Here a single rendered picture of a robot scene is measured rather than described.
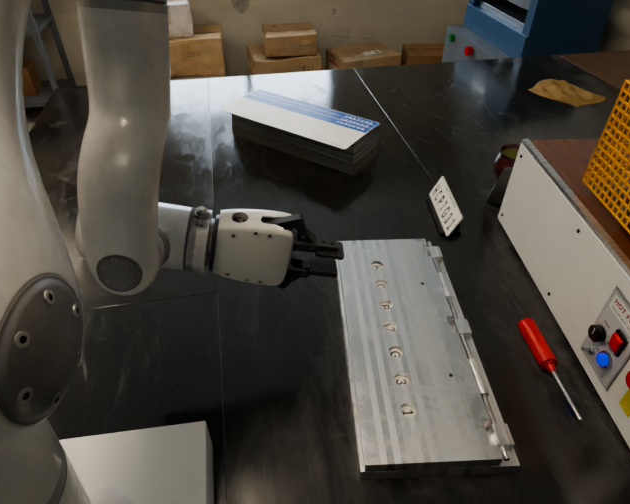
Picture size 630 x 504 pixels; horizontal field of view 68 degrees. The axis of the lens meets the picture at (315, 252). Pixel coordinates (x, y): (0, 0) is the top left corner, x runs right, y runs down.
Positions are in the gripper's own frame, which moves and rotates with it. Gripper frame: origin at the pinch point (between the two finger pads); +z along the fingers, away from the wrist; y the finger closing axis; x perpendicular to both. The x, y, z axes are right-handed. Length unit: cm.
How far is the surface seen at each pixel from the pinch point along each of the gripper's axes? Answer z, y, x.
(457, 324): 24.6, 10.1, -0.1
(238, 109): -16, 14, -72
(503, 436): 25.2, 10.0, 19.0
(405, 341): 15.5, 11.8, 3.2
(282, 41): 5, 64, -312
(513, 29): 110, 0, -196
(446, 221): 30.6, 9.7, -28.9
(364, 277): 11.1, 12.8, -11.4
